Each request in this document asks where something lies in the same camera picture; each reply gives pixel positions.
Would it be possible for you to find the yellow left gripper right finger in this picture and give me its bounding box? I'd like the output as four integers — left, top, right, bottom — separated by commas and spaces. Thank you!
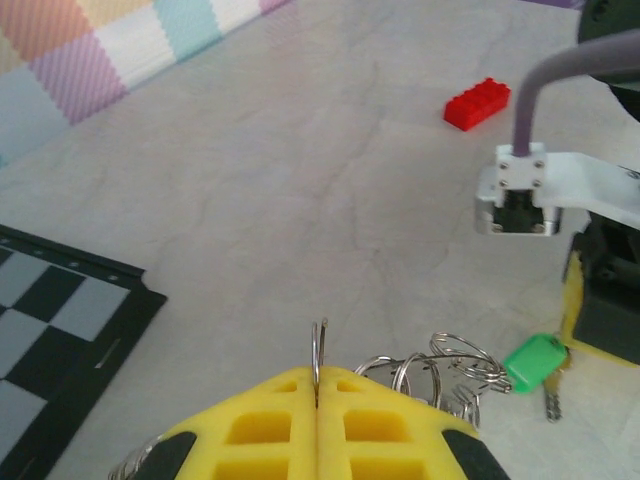
317, 366, 512, 480

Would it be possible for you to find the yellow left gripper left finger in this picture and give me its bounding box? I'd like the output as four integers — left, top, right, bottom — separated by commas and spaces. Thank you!
107, 366, 321, 480

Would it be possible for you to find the key with green tag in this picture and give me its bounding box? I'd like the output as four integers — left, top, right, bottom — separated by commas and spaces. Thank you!
501, 333, 572, 424

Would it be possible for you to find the small red toy brick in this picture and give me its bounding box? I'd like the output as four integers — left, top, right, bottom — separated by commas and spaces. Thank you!
443, 76, 513, 133

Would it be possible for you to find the black grey chessboard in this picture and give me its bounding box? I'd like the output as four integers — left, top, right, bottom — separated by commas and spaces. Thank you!
0, 223, 169, 480

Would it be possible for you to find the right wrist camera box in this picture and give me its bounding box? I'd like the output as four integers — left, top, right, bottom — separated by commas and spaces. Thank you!
473, 142, 640, 238

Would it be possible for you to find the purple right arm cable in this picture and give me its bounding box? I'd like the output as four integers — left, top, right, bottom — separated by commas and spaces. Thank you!
512, 29, 640, 156

